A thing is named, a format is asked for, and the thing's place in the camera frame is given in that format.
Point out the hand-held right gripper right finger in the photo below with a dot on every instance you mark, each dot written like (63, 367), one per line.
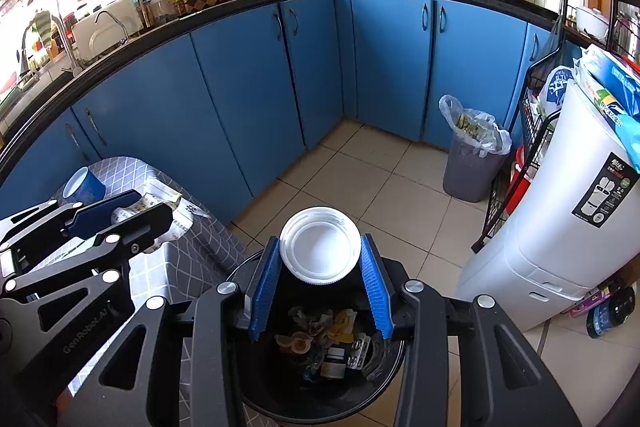
(376, 287)

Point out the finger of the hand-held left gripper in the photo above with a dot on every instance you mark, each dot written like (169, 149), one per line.
(135, 232)
(102, 214)

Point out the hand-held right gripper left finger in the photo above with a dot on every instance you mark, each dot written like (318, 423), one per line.
(264, 292)

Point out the yellow white wrapper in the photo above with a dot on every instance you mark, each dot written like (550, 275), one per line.
(150, 199)

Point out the white plastic lid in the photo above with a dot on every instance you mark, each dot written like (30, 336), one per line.
(320, 247)

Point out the black round bin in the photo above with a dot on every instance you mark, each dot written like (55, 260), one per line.
(380, 372)

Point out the blue paper cup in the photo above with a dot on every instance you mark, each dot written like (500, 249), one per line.
(82, 187)

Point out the white printed packet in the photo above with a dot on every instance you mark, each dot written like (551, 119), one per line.
(187, 214)

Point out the beige round lid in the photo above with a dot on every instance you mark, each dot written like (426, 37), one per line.
(295, 343)

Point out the grey checked tablecloth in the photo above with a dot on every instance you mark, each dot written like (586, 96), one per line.
(210, 247)

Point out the tall white storage container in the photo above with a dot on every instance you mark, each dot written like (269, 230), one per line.
(545, 232)

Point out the red plastic item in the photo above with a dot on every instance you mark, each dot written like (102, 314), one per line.
(520, 177)

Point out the white dish tub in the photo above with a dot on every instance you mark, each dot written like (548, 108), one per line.
(97, 32)

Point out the tall chrome faucet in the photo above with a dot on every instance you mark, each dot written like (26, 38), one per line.
(65, 32)

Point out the clear plastic bin liner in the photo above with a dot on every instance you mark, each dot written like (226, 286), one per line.
(492, 139)

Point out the blue kitchen cabinets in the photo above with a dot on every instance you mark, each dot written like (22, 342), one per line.
(240, 72)

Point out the small chrome faucet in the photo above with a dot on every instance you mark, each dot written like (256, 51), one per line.
(115, 21)

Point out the green striped cloth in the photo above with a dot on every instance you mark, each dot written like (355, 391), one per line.
(42, 27)

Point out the purple packet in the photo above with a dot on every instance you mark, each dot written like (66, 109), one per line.
(582, 307)

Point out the dark round jar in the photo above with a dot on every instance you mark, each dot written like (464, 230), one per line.
(612, 314)

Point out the white bag with blue print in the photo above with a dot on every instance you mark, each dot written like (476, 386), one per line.
(556, 87)

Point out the blue plastic packet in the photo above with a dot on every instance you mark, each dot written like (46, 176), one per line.
(612, 92)

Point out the white bowl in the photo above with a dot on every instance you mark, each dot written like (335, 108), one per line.
(591, 21)

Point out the steel pot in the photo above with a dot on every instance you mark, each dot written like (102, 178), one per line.
(629, 39)

